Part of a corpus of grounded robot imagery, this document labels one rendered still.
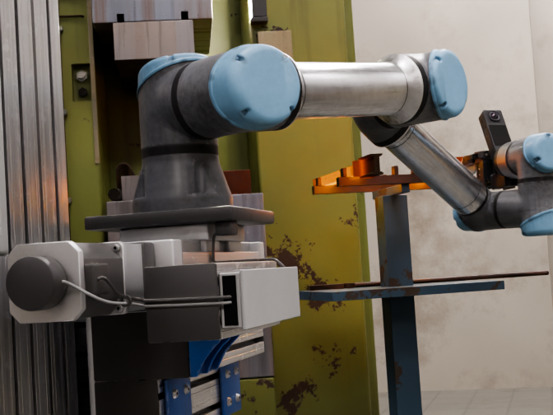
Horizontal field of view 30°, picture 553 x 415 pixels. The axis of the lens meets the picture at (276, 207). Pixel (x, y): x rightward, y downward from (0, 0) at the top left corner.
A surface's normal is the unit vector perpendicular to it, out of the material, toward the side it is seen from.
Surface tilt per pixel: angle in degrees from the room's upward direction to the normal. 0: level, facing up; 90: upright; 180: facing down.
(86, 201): 90
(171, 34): 90
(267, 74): 91
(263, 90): 91
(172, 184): 72
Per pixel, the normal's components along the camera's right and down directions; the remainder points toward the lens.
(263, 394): 0.08, -0.07
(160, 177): -0.42, -0.33
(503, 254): -0.26, -0.04
